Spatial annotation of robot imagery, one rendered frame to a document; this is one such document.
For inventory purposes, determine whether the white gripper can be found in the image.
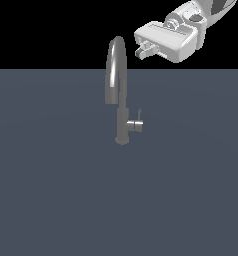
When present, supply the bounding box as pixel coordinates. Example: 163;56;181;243
134;21;198;64

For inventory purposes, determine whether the grey faucet side handle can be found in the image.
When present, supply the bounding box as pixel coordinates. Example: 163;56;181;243
126;108;145;133

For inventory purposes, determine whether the grey gooseneck faucet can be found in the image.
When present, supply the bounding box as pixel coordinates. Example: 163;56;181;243
104;35;131;146

